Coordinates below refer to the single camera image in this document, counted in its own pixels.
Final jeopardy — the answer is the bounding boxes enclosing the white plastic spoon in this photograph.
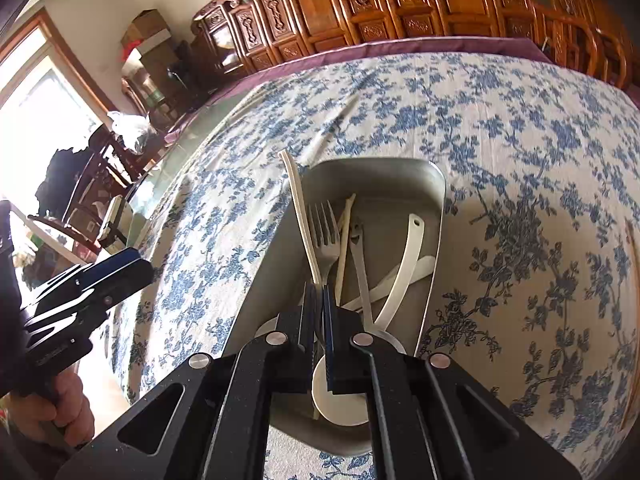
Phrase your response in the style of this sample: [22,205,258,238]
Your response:
[278,149,372,427]
[341,255,438,312]

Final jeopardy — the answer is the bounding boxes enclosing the carved wooden cabinet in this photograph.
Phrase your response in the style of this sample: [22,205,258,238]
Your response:
[192,0,640,78]

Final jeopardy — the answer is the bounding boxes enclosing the cream chopstick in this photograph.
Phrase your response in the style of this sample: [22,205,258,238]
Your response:
[334,193,357,308]

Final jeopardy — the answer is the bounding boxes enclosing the wooden framed window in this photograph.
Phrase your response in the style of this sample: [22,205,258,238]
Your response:
[0,7,108,201]

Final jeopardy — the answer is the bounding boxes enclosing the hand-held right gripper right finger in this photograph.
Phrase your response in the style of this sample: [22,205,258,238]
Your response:
[323,285,583,480]

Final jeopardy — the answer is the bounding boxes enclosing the person's left hand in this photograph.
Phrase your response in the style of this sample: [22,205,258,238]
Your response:
[0,370,96,451]

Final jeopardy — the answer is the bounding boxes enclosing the metal spoon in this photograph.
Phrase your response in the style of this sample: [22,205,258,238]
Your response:
[349,216,408,357]

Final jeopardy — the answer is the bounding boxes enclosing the metal fork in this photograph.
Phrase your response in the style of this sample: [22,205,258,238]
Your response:
[306,200,342,291]

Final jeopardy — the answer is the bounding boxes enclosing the wooden chair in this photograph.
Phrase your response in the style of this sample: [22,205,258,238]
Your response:
[592,27,628,91]
[27,130,133,256]
[532,5,598,76]

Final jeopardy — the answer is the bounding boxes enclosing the cardboard box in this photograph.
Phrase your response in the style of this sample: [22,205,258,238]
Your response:
[121,9,172,56]

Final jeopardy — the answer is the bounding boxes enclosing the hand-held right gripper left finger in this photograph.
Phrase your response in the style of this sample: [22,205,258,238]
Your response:
[55,284,322,480]

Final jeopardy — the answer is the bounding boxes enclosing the small white-faced box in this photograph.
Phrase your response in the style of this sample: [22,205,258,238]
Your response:
[99,194,135,253]

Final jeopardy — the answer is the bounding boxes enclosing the metal tray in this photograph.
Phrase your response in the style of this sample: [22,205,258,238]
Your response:
[222,157,447,456]

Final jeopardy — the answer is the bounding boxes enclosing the clear plastic bag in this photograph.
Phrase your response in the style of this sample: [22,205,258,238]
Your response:
[106,110,157,156]

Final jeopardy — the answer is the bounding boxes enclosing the black garment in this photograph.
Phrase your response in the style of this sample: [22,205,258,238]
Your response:
[35,147,98,216]

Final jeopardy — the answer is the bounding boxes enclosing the dark wooden side cabinet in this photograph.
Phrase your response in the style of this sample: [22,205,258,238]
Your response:
[121,40,211,128]

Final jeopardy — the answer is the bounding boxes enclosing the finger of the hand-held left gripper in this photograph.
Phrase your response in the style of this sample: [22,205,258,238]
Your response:
[61,247,146,298]
[69,259,155,331]

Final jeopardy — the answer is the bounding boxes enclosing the blue floral tablecloth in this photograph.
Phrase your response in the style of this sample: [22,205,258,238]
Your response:
[107,52,640,480]

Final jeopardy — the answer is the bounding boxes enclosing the purple cloth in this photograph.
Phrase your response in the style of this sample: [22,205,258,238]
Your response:
[164,37,553,147]

